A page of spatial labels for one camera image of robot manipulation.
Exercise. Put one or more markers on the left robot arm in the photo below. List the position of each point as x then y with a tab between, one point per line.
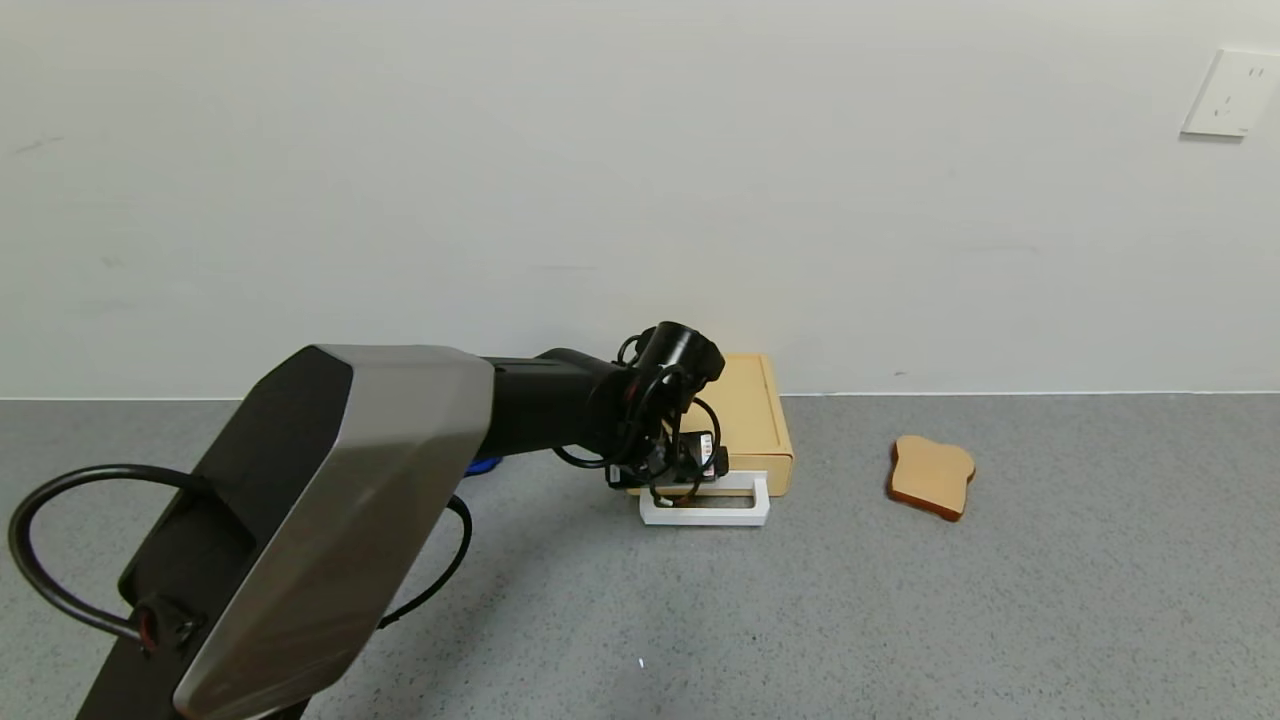
350	500

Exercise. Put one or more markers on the blue rolled cloth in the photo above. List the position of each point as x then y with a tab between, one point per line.
485	466

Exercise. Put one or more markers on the yellow drawer case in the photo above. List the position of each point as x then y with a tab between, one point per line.
750	410

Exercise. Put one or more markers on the white wall socket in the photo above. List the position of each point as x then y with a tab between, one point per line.
1232	92

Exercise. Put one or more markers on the toy toast slice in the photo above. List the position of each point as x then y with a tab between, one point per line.
930	478

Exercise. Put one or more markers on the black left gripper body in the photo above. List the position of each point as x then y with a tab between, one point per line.
702	449

